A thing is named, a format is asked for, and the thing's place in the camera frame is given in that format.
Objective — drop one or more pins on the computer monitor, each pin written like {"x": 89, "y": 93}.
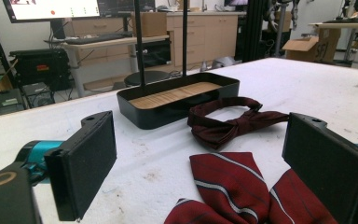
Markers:
{"x": 43, "y": 9}

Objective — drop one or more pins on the black keyboard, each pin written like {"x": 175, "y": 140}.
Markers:
{"x": 93, "y": 39}

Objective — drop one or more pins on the closed cardboard box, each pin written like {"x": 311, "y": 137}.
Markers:
{"x": 150, "y": 24}

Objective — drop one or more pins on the black computer tower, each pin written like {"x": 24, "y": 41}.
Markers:
{"x": 40, "y": 67}

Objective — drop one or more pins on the dark maroon bow tie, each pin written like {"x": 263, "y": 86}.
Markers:
{"x": 214, "y": 132}

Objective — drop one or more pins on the light wooden desk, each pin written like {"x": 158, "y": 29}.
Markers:
{"x": 115, "y": 42}

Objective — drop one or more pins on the red striped bow tie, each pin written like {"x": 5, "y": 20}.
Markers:
{"x": 230, "y": 177}

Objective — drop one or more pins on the grey bench power supply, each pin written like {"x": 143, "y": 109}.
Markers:
{"x": 38, "y": 93}
{"x": 4, "y": 102}

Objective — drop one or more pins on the black rack with wooden tray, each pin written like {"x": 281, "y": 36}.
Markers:
{"x": 155, "y": 118}

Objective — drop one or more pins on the black round stool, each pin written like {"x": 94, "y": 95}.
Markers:
{"x": 149, "y": 77}

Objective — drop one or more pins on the white foam mat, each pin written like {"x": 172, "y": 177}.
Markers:
{"x": 292, "y": 90}

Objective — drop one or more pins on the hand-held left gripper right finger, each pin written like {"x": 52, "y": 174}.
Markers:
{"x": 323, "y": 161}

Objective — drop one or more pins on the open cardboard box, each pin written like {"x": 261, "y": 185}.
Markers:
{"x": 310, "y": 46}

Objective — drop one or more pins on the wooden cabinet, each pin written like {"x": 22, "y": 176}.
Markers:
{"x": 211, "y": 31}

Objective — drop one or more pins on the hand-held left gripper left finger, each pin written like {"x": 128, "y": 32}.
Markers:
{"x": 84, "y": 161}

